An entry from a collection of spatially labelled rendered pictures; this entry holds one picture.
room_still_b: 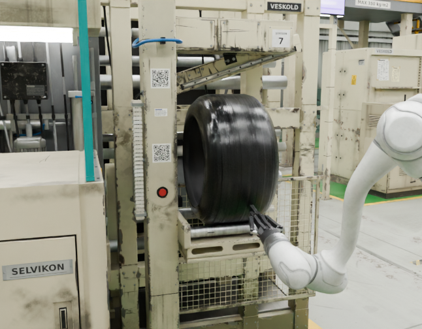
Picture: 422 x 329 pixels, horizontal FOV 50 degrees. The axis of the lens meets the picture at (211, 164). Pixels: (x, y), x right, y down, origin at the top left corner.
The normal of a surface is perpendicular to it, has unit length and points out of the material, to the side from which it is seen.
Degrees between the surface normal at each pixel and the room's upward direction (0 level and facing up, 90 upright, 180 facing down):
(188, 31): 90
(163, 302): 90
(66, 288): 90
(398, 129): 84
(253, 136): 62
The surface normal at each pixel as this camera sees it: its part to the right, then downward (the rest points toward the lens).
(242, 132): 0.23, -0.37
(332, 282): 0.25, 0.41
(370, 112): -0.91, 0.07
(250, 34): 0.27, 0.16
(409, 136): -0.49, 0.04
